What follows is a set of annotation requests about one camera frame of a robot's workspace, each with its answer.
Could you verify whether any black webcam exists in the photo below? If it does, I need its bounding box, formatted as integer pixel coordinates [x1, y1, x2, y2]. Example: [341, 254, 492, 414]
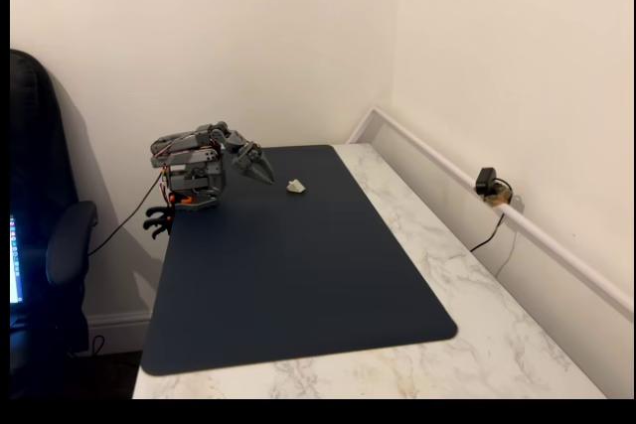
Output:
[475, 167, 496, 196]

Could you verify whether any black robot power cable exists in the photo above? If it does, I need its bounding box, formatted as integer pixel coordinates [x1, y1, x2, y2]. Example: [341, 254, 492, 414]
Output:
[87, 172, 165, 256]

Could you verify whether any black table clamp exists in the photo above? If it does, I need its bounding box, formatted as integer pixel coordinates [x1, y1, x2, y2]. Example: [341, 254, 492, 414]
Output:
[142, 204, 175, 240]

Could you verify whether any white wall rail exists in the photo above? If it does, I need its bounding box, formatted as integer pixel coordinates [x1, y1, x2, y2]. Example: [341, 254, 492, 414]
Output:
[346, 105, 635, 319]

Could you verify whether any brown webcam mount block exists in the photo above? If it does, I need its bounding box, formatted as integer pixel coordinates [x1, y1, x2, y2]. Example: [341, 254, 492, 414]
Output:
[484, 185, 514, 209]

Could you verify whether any black floor cable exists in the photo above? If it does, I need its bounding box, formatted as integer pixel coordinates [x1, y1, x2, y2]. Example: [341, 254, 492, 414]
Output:
[69, 334, 106, 358]

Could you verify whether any dark blue desk mat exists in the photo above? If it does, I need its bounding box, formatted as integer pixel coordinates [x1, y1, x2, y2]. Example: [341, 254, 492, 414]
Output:
[140, 144, 458, 376]

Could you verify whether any laptop with lit screen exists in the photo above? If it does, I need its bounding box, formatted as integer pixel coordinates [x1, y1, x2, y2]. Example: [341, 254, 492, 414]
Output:
[9, 214, 25, 305]

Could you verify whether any white baseboard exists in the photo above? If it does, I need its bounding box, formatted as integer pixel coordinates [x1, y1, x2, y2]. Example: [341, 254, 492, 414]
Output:
[86, 310, 153, 356]

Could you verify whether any black office chair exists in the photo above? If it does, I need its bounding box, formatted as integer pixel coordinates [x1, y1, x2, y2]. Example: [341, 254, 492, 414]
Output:
[9, 49, 99, 398]

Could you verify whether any black webcam cable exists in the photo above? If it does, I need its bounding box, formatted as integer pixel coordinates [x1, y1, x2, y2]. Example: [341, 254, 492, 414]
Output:
[469, 178, 514, 253]

